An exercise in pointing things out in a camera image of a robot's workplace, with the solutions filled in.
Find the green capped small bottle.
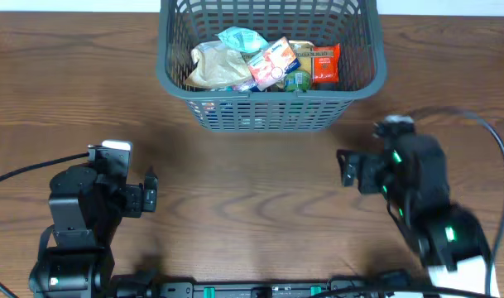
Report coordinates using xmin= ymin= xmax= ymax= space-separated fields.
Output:
xmin=284 ymin=70 xmax=312 ymax=92

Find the orange San Remo spaghetti pack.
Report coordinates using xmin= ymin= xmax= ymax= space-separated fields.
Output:
xmin=312 ymin=44 xmax=341 ymax=84

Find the Kleenex pocket tissue multipack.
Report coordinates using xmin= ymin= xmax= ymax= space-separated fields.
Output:
xmin=242 ymin=37 xmax=300 ymax=91

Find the beige paper pouch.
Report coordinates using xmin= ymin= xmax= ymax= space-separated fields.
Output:
xmin=185 ymin=41 xmax=252 ymax=89

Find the small teal packet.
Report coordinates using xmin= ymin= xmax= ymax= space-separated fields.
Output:
xmin=217 ymin=26 xmax=269 ymax=54

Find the Nescafe Gold coffee bag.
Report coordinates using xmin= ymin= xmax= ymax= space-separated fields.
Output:
xmin=276 ymin=41 xmax=314 ymax=89

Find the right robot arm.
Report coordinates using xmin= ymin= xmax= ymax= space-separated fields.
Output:
xmin=337 ymin=132 xmax=497 ymax=294

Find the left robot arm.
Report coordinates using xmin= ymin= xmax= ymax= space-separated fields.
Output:
xmin=29 ymin=164 xmax=158 ymax=297

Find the grey plastic lattice basket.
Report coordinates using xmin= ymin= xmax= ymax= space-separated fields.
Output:
xmin=156 ymin=0 xmax=386 ymax=132

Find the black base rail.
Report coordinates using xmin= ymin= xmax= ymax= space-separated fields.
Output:
xmin=107 ymin=271 xmax=411 ymax=298

